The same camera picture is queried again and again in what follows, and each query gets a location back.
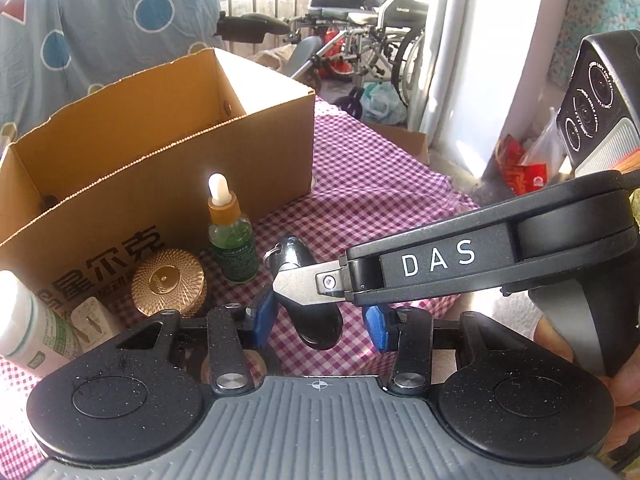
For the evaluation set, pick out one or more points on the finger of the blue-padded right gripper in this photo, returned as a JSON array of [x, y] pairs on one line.
[[407, 332]]

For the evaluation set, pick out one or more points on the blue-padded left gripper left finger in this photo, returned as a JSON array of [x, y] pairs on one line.
[[239, 355]]

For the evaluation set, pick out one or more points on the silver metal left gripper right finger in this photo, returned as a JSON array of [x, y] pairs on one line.
[[321, 283]]

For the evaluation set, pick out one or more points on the green glass dropper bottle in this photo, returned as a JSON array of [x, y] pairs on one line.
[[230, 233]]

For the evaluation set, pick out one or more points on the gold lidded round jar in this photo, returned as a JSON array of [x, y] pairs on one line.
[[171, 279]]

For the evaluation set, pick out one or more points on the white USB wall charger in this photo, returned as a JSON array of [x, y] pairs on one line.
[[94, 324]]

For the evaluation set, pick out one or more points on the white vitamin bottle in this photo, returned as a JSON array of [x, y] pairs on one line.
[[33, 337]]

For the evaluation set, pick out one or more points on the person's right hand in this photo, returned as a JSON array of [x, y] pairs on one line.
[[625, 390]]

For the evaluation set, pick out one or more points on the red snack package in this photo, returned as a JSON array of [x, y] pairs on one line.
[[520, 178]]

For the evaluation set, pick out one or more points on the red white checkered tablecloth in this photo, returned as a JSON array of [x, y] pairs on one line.
[[364, 187]]

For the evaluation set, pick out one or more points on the light plastic bag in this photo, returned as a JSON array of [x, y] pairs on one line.
[[381, 103]]

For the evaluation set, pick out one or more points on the brown cardboard box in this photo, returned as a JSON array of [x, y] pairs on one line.
[[122, 173]]

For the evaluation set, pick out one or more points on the black folded wheelchair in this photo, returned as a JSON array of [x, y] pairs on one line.
[[349, 40]]

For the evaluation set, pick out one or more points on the blue patterned hanging blanket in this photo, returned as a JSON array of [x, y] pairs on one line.
[[55, 52]]

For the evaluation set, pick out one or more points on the black camera box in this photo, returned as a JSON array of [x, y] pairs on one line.
[[599, 115]]

